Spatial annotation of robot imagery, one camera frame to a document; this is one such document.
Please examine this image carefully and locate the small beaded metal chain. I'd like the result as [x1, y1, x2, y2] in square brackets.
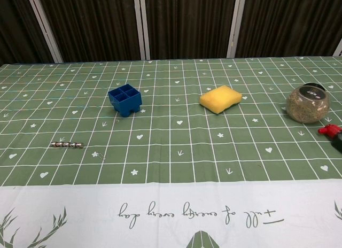
[50, 141, 84, 149]

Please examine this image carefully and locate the green grid deer tablecloth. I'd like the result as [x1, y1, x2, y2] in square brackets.
[0, 55, 342, 248]

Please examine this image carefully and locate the blue four-compartment plastic box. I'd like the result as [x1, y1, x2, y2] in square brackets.
[107, 83, 143, 118]

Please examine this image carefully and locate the yellow sponge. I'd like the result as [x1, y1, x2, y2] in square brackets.
[199, 85, 243, 115]

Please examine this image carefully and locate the dark pleated partition panel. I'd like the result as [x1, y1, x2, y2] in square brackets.
[0, 0, 57, 65]
[143, 0, 239, 60]
[235, 0, 342, 58]
[36, 0, 146, 63]

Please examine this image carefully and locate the round glass jar of grain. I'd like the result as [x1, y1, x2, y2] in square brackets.
[286, 83, 330, 125]

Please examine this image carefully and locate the black bottle with red cap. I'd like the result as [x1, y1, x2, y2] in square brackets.
[317, 123, 342, 154]

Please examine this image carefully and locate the white partition frame post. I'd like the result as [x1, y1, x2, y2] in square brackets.
[26, 0, 64, 64]
[332, 38, 342, 57]
[133, 0, 151, 60]
[226, 0, 247, 59]

